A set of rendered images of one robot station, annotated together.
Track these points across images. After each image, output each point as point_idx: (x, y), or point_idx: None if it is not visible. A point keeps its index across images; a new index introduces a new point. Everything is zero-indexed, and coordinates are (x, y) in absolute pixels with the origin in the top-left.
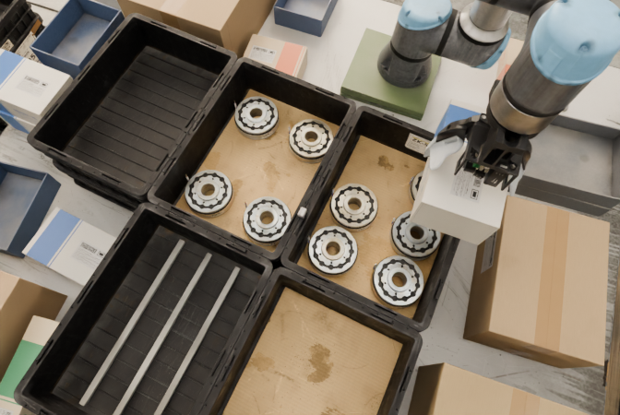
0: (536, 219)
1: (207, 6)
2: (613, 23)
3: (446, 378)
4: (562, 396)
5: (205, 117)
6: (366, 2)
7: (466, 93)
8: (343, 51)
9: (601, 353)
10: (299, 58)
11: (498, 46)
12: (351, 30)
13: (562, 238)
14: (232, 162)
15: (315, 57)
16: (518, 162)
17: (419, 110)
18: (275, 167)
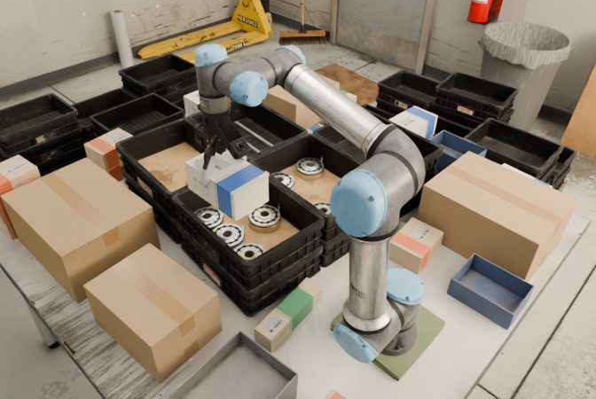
0: (189, 301)
1: (448, 183)
2: (204, 50)
3: (145, 204)
4: (82, 314)
5: (348, 158)
6: (488, 346)
7: (344, 381)
8: (426, 303)
9: (90, 287)
10: (410, 250)
11: (341, 324)
12: (450, 318)
13: (165, 308)
14: (326, 183)
15: (423, 282)
16: (199, 129)
17: (336, 321)
18: (314, 199)
